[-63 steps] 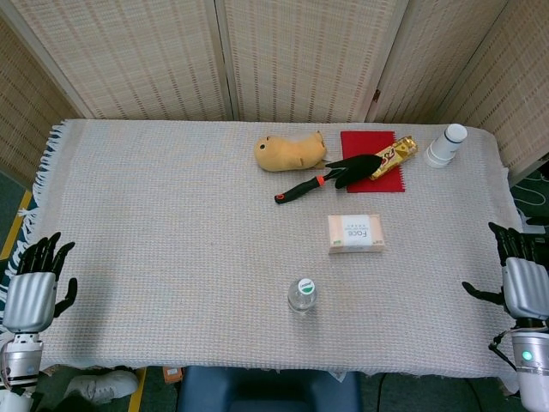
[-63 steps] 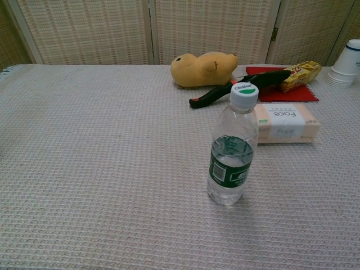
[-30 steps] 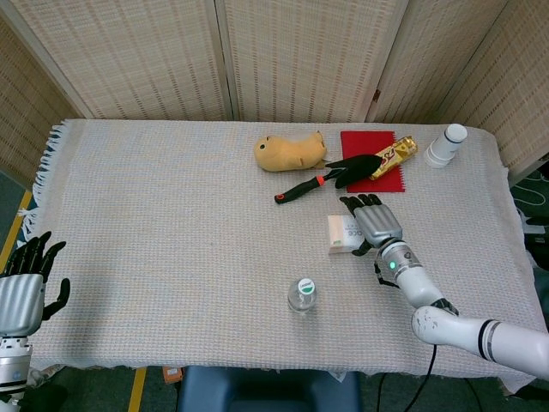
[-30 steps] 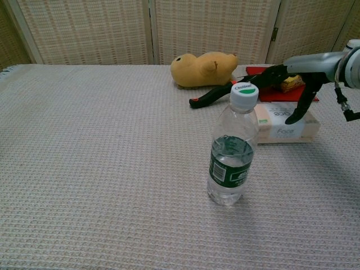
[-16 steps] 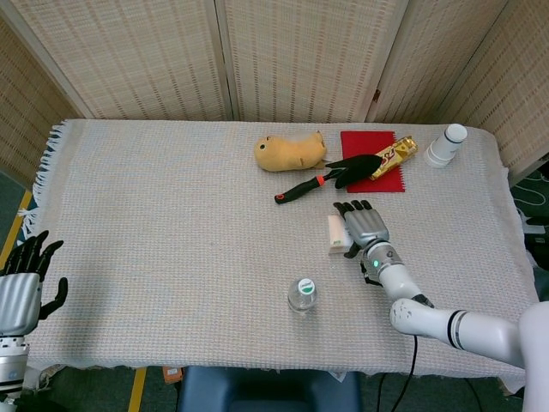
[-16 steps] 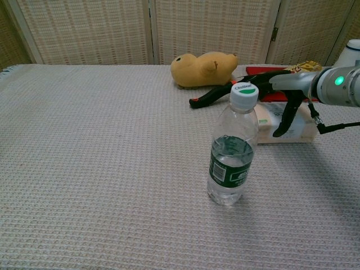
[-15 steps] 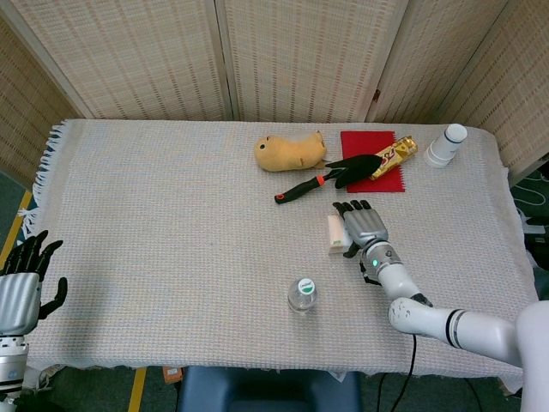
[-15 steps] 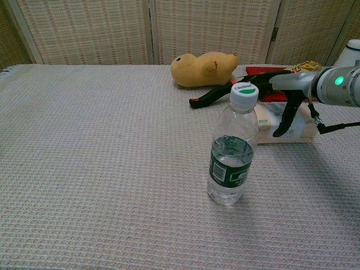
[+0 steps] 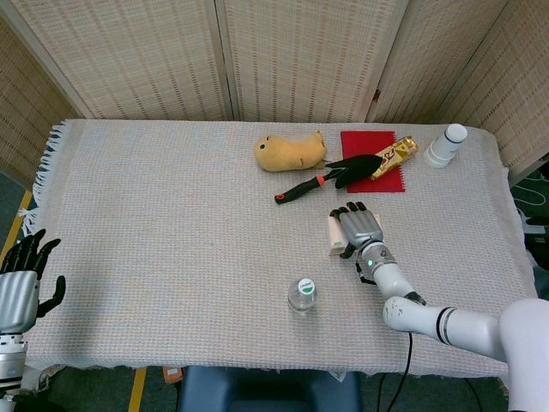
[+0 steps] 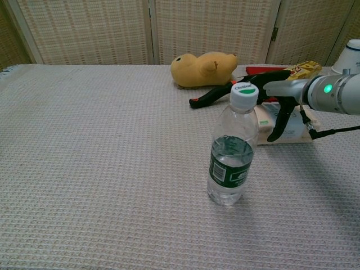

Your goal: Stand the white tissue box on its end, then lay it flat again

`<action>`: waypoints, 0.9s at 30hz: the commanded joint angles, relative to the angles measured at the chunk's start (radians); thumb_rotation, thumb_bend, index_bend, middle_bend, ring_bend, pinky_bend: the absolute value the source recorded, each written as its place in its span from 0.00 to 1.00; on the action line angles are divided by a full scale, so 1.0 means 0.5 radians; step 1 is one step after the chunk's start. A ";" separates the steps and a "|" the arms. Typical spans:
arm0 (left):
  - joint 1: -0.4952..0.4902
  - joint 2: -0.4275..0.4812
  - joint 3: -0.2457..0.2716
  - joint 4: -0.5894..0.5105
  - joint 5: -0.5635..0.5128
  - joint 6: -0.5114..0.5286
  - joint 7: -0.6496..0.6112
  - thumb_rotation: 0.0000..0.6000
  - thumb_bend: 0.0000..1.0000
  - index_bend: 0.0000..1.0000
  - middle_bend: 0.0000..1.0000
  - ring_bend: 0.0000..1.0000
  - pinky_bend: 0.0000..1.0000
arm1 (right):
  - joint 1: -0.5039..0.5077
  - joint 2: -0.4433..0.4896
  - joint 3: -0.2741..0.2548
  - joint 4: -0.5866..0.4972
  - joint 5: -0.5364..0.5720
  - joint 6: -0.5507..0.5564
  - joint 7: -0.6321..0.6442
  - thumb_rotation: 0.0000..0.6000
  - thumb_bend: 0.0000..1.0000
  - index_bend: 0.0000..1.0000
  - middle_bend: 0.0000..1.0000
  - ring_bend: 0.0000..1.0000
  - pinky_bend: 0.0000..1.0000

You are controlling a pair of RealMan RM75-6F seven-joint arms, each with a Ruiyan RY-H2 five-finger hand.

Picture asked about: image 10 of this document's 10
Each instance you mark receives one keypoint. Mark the yellow snack package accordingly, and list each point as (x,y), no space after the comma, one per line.
(305,69)

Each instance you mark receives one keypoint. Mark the woven folding screen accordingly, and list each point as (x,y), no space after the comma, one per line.
(84,31)

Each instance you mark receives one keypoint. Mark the black orange pruning shears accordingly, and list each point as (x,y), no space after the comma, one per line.
(211,97)

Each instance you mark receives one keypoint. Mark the right robot hand black silver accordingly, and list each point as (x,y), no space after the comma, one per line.
(289,88)

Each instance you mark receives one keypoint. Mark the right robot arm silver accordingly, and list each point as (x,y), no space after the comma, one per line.
(334,92)

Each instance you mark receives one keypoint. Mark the clear plastic water bottle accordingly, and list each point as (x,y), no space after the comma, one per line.
(230,157)

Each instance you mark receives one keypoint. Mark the yellow plush bear toy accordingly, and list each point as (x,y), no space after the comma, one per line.
(197,70)

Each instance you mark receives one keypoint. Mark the white tissue pack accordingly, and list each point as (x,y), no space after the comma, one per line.
(295,126)

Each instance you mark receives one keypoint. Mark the metal screen hinge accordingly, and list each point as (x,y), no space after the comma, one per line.
(274,34)

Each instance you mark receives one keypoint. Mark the beige waffle weave tablecloth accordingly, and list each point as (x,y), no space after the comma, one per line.
(98,168)

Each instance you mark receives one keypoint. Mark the stack of white paper cups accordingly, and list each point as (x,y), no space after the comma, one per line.
(350,56)

